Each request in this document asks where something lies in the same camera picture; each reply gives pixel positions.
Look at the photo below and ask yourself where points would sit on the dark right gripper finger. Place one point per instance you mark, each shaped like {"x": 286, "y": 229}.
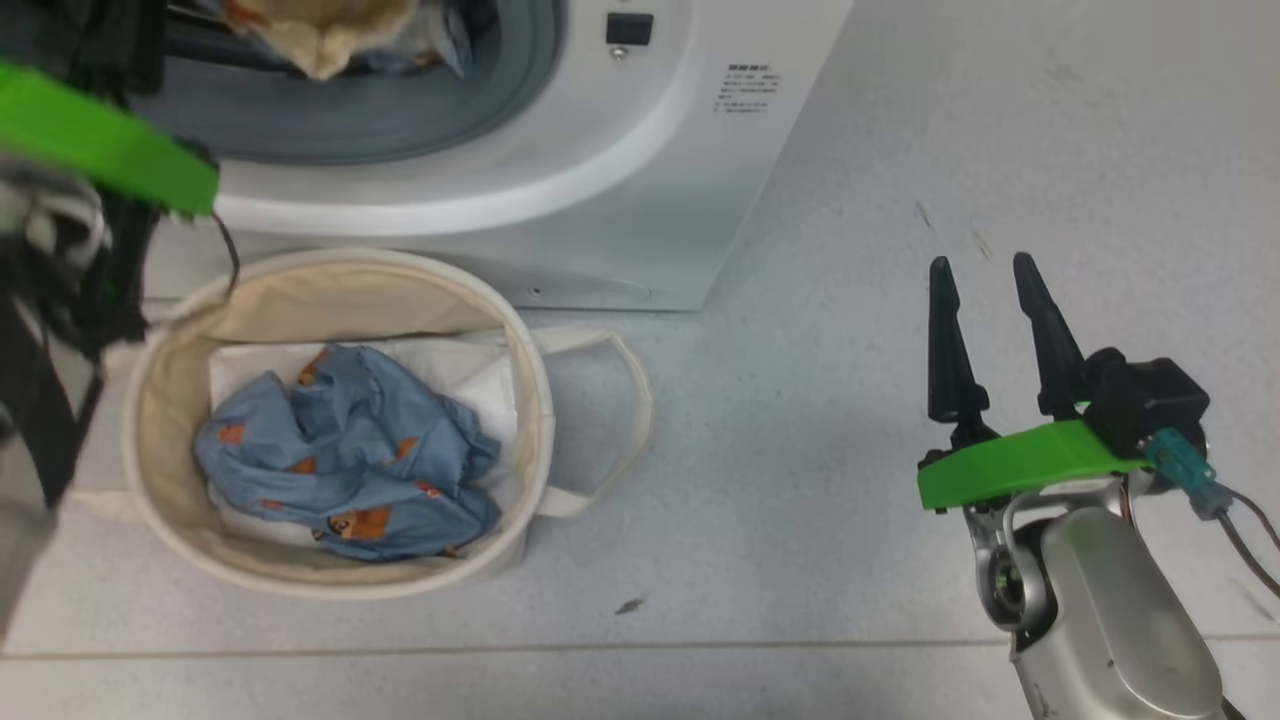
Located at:
{"x": 1050, "y": 330}
{"x": 950, "y": 360}

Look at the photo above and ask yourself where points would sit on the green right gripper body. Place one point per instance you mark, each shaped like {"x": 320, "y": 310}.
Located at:
{"x": 1020, "y": 465}

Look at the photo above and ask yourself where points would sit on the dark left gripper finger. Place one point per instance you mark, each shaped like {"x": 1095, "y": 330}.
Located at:
{"x": 230, "y": 52}
{"x": 195, "y": 13}

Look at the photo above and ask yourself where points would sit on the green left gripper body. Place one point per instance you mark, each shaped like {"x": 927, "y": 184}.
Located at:
{"x": 90, "y": 140}

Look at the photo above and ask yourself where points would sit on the beige garment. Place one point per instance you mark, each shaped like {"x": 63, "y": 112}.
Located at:
{"x": 330, "y": 35}

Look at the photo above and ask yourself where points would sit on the blue garment with orange print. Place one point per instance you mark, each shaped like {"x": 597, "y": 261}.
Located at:
{"x": 370, "y": 460}
{"x": 445, "y": 40}

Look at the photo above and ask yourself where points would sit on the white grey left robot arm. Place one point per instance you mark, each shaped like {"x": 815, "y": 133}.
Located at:
{"x": 40, "y": 400}

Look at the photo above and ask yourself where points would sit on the white washing machine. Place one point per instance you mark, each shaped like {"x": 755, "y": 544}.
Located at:
{"x": 620, "y": 200}

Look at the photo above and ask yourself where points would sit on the cream canvas laundry basket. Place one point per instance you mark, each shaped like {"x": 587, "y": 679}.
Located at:
{"x": 540, "y": 430}

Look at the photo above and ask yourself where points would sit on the small dark floor debris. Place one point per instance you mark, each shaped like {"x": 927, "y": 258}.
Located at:
{"x": 630, "y": 605}

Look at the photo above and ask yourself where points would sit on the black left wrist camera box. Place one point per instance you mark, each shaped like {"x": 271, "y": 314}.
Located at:
{"x": 90, "y": 40}

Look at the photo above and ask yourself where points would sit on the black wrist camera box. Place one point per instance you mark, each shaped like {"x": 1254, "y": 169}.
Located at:
{"x": 1145, "y": 400}
{"x": 90, "y": 40}

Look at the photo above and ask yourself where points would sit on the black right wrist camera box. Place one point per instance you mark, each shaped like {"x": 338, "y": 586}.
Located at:
{"x": 1145, "y": 400}

